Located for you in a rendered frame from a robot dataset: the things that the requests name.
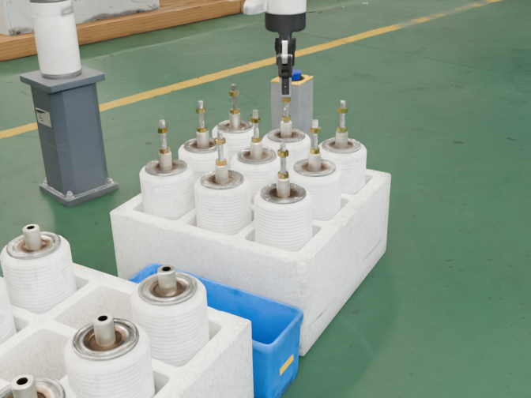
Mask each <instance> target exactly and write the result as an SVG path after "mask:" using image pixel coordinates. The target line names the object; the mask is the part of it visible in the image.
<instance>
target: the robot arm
mask: <svg viewBox="0 0 531 398"><path fill-rule="evenodd" d="M29 3H30V8H31V13H32V22H33V27H34V32H35V40H36V49H37V54H38V59H39V64H40V73H41V75H42V77H43V78H46V79H52V80H60V79H67V78H71V77H76V76H79V75H81V73H82V70H81V60H80V53H79V47H78V41H77V30H76V25H75V19H74V13H73V3H72V0H29ZM306 10H307V0H246V1H245V2H244V5H243V13H244V14H247V15H253V14H258V13H262V12H265V28H266V29H267V30H268V31H271V32H278V34H279V38H275V51H276V64H277V66H278V76H279V78H280V97H290V96H291V95H292V73H293V69H292V67H293V66H294V65H295V50H296V38H292V33H293V32H300V31H303V30H304V29H305V28H306Z"/></svg>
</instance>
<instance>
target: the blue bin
mask: <svg viewBox="0 0 531 398"><path fill-rule="evenodd" d="M160 266H162V264H158V263H153V264H150V265H147V266H146V267H145V268H143V269H142V270H141V271H140V272H138V273H136V274H135V275H134V276H132V277H131V278H129V279H128V281H130V282H133V283H137V284H139V283H140V282H142V281H143V280H144V279H145V278H147V277H148V276H151V275H153V274H156V273H158V272H157V269H158V268H159V267H160ZM175 270H176V271H178V272H184V271H182V270H178V269H175ZM185 273H187V274H190V275H192V276H193V277H195V278H197V279H198V280H200V281H201V283H202V284H203V285H204V286H205V289H206V299H207V306H208V307H211V308H214V309H215V310H219V311H223V312H225V313H228V314H232V315H236V316H238V317H242V318H245V319H247V320H249V321H250V322H251V338H252V363H253V387H254V398H280V397H281V395H282V394H283V393H284V391H285V390H286V389H287V388H288V386H289V385H290V384H291V383H292V382H293V381H294V379H295V378H296V376H297V374H298V361H299V337H300V325H301V324H302V322H303V311H302V310H301V309H300V308H298V307H296V306H291V305H289V304H286V303H283V302H278V301H276V300H273V299H271V298H266V297H264V296H260V295H256V294H254V293H251V292H249V291H244V290H241V289H238V288H236V287H232V286H228V285H226V284H223V283H219V282H216V281H214V280H209V279H206V278H204V277H201V276H196V275H194V274H191V273H188V272H185Z"/></svg>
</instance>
